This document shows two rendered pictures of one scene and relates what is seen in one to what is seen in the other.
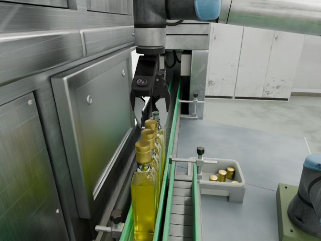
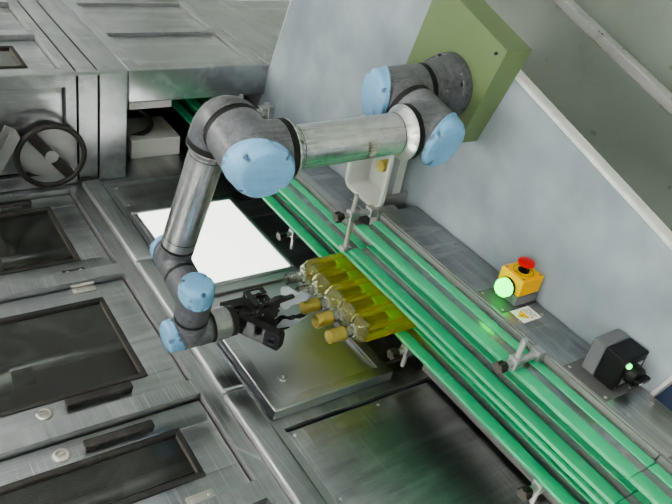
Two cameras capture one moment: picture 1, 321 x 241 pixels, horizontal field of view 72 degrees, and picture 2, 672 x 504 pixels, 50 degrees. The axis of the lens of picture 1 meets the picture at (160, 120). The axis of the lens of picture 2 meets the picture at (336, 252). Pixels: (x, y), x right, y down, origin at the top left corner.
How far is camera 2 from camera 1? 1.29 m
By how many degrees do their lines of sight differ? 30
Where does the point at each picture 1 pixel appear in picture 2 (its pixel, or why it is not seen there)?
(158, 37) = (225, 323)
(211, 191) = (399, 180)
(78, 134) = (316, 393)
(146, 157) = (341, 334)
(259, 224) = not seen: hidden behind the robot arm
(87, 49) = (236, 382)
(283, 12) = (200, 204)
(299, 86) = not seen: outside the picture
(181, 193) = not seen: hidden behind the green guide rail
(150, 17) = (209, 335)
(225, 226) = (443, 186)
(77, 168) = (344, 390)
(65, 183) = (356, 398)
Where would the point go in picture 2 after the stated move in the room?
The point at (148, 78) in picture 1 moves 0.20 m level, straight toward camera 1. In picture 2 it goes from (267, 334) to (315, 379)
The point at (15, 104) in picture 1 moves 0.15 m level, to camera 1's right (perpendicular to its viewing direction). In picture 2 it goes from (299, 445) to (305, 391)
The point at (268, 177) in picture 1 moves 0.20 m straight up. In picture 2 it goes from (394, 55) to (332, 57)
